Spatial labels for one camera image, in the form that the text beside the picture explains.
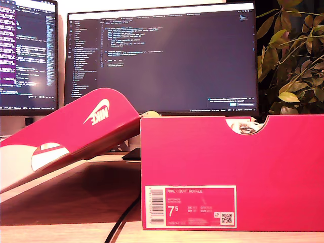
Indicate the red Nike shoebox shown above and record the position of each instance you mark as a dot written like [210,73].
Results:
[227,164]

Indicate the flat black pad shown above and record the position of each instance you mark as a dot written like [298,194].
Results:
[132,154]

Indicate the large black computer monitor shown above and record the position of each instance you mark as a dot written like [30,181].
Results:
[164,63]

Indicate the small black cube device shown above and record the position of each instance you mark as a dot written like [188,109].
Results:
[29,121]

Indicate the green leafy houseplant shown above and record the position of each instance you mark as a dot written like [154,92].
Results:
[291,63]

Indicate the computer monitor with purple panel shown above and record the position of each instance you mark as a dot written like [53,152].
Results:
[27,50]

